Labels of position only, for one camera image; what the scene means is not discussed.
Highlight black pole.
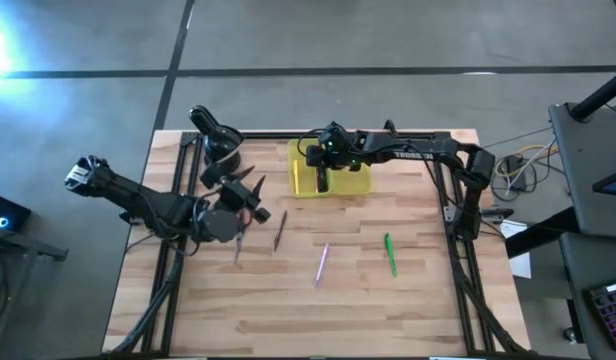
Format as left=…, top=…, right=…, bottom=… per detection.
left=569, top=68, right=616, bottom=122

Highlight purple pen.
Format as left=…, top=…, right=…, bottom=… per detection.
left=314, top=242, right=331, bottom=288

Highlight floor cable tangle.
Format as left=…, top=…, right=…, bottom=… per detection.
left=480, top=124, right=562, bottom=202

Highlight brown pen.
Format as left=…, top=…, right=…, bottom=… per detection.
left=272, top=209, right=289, bottom=253

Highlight black desk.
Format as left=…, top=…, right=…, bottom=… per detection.
left=504, top=205, right=616, bottom=360
left=547, top=101, right=616, bottom=240

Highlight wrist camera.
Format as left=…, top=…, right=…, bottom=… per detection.
left=304, top=143, right=325, bottom=169
left=218, top=178, right=255, bottom=211

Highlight black cable bundle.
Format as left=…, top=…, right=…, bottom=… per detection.
left=445, top=232, right=527, bottom=357
left=109, top=234, right=188, bottom=356

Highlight black aluminium table frame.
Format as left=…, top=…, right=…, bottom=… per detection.
left=140, top=129, right=497, bottom=359

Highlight red-handled scissors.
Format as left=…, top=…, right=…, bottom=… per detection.
left=232, top=209, right=254, bottom=266

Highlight yellow translucent supply box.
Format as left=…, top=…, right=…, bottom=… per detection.
left=286, top=138, right=374, bottom=200

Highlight black device blue light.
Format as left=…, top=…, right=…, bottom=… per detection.
left=0, top=191, right=33, bottom=235

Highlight green highlighter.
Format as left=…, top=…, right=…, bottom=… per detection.
left=383, top=231, right=399, bottom=279

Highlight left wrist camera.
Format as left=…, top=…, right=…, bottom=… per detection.
left=218, top=178, right=255, bottom=211

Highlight black power adapter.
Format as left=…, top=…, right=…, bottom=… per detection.
left=502, top=154, right=528, bottom=192

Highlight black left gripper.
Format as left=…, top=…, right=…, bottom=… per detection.
left=200, top=162, right=272, bottom=225

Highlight white paper sheet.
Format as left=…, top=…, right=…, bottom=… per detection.
left=498, top=219, right=533, bottom=280

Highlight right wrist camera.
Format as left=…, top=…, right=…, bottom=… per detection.
left=304, top=143, right=325, bottom=169

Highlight backlit keyboard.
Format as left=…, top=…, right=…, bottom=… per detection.
left=583, top=279, right=616, bottom=352

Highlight black side stand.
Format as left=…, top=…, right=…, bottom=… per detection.
left=0, top=219, right=70, bottom=360

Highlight blue monitor screen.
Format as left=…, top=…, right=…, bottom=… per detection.
left=591, top=166, right=616, bottom=198

